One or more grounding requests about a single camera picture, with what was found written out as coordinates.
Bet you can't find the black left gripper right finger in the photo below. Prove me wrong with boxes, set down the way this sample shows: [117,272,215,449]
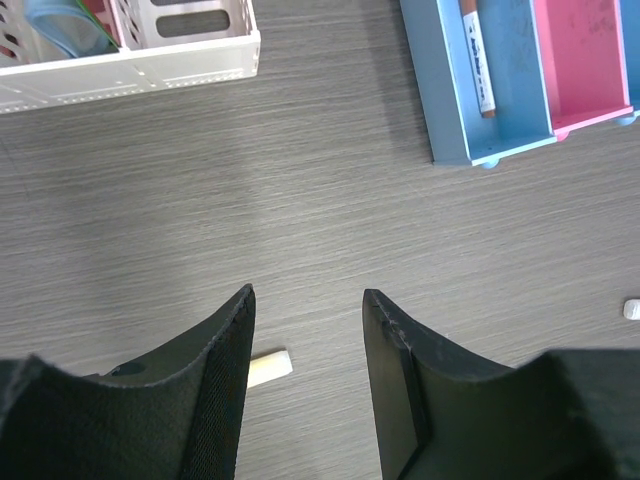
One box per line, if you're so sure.
[362,289,639,479]

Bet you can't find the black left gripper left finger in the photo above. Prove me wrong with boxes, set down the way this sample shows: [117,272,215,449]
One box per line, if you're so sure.
[1,285,256,479]

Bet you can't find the light blue drawer box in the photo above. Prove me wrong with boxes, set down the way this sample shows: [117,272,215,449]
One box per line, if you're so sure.
[616,0,640,126]
[401,0,556,167]

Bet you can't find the pink drawer box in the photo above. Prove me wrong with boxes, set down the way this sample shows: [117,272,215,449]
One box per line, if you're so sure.
[532,0,632,141]

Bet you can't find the brown capped white marker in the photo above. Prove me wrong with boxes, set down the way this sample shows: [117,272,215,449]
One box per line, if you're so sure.
[459,0,496,118]

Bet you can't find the yellow highlighter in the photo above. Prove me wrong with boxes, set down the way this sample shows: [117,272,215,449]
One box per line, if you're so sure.
[247,350,293,389]

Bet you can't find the blue capped glue stick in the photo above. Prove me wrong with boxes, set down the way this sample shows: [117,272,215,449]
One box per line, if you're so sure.
[622,299,640,321]

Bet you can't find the white file organizer rack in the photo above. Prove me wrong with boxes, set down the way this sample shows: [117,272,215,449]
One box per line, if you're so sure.
[1,1,261,115]

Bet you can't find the light blue headphones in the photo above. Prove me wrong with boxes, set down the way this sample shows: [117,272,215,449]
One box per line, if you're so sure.
[23,0,120,58]

